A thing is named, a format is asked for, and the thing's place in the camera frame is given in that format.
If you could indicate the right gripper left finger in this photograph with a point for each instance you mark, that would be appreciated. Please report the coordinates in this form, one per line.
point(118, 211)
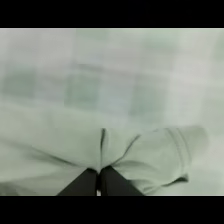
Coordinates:
point(83, 185)

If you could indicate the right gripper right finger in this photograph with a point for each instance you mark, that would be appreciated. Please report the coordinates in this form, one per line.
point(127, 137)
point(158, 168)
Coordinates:
point(116, 185)

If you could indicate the white T-shirt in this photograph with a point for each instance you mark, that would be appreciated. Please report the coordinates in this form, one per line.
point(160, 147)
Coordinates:
point(60, 146)

